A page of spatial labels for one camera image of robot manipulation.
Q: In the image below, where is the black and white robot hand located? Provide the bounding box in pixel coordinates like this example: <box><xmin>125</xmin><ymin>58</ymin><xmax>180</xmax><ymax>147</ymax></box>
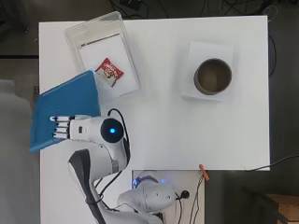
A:
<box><xmin>50</xmin><ymin>114</ymin><xmax>96</xmax><ymax>142</ymax></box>

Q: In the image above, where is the blue plastic lid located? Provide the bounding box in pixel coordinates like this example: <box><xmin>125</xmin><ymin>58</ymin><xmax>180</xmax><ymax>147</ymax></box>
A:
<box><xmin>29</xmin><ymin>69</ymin><xmax>101</xmax><ymax>153</ymax></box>

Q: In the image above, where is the red snack packet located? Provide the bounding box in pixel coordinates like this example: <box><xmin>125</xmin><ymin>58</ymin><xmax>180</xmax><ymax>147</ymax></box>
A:
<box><xmin>94</xmin><ymin>57</ymin><xmax>125</xmax><ymax>88</ymax></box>

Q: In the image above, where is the white hanging sheet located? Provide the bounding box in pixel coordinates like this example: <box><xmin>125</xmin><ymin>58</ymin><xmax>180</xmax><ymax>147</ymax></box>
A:
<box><xmin>0</xmin><ymin>78</ymin><xmax>41</xmax><ymax>224</ymax></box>

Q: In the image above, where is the white flat box with print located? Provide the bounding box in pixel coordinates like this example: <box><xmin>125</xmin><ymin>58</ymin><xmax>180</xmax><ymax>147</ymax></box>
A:
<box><xmin>78</xmin><ymin>33</ymin><xmax>139</xmax><ymax>97</ymax></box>

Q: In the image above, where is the clear plastic box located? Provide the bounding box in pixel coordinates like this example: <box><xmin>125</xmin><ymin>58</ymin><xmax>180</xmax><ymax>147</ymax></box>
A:
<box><xmin>64</xmin><ymin>11</ymin><xmax>141</xmax><ymax>105</ymax></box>

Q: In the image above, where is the orange clamp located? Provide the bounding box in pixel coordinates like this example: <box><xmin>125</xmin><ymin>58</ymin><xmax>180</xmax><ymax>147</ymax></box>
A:
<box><xmin>198</xmin><ymin>163</ymin><xmax>210</xmax><ymax>181</ymax></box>

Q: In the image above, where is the brown round tub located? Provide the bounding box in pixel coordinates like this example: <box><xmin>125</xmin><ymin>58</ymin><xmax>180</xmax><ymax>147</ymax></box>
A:
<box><xmin>192</xmin><ymin>58</ymin><xmax>234</xmax><ymax>96</ymax></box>

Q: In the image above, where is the white flat stand box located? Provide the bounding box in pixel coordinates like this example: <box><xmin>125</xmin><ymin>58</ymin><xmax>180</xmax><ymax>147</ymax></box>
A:
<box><xmin>180</xmin><ymin>40</ymin><xmax>235</xmax><ymax>102</ymax></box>

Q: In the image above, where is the cardboard box with holes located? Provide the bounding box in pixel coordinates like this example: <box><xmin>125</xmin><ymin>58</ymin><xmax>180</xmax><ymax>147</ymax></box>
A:
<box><xmin>265</xmin><ymin>193</ymin><xmax>299</xmax><ymax>224</ymax></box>

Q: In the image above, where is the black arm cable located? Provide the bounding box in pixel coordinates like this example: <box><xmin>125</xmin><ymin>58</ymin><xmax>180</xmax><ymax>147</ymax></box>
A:
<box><xmin>97</xmin><ymin>107</ymin><xmax>132</xmax><ymax>200</ymax></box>

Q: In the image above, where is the thin black cable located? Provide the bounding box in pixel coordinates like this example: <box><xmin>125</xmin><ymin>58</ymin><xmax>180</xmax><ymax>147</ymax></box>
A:
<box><xmin>188</xmin><ymin>176</ymin><xmax>205</xmax><ymax>224</ymax></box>

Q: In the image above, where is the black floor cable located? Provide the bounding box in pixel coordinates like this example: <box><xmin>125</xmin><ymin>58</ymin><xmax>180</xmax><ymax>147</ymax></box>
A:
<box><xmin>246</xmin><ymin>154</ymin><xmax>299</xmax><ymax>173</ymax></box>

